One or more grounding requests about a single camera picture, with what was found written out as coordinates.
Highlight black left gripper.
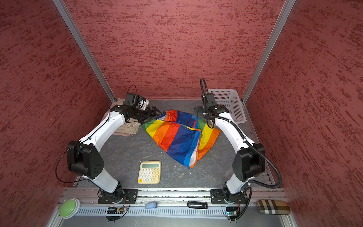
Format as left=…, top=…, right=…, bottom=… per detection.
left=132, top=106, right=162, bottom=124

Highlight beige shorts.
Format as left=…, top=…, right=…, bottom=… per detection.
left=102, top=98, right=140, bottom=136

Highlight white plastic basket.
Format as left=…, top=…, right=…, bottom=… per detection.
left=209, top=89, right=246, bottom=124

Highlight multicolour striped shorts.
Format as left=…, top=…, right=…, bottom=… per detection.
left=142, top=110, right=221, bottom=168

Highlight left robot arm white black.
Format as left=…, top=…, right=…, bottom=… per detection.
left=65, top=105, right=162, bottom=204

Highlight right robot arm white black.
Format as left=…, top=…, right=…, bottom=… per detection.
left=193, top=105, right=266, bottom=203

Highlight yellow calculator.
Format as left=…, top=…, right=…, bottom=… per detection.
left=138, top=161, right=161, bottom=184

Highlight small blue object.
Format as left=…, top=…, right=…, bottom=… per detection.
left=145, top=201, right=158, bottom=210

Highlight black usb stick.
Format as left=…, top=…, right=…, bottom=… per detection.
left=187, top=201, right=208, bottom=210

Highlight left circuit board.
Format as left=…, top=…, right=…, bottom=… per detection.
left=106, top=207, right=125, bottom=215

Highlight circuit board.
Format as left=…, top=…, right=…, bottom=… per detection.
left=106, top=207, right=125, bottom=215
left=226, top=207, right=241, bottom=218

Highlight right circuit board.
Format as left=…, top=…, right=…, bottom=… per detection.
left=226, top=207, right=241, bottom=218

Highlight plaid glasses case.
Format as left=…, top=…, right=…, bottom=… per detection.
left=257, top=200, right=291, bottom=215

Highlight green round button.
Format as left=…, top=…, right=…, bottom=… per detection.
left=59, top=198, right=81, bottom=219

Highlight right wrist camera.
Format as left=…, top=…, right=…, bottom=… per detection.
left=202, top=93, right=218, bottom=110

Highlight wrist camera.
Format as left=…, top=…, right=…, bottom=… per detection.
left=202, top=93, right=218, bottom=110
left=123, top=93, right=149, bottom=110

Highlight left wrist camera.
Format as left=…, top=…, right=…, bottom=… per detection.
left=123, top=93, right=149, bottom=110

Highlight black corrugated cable conduit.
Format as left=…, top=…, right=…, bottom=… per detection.
left=199, top=78, right=283, bottom=220

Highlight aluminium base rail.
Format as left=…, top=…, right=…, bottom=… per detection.
left=47, top=187, right=297, bottom=227

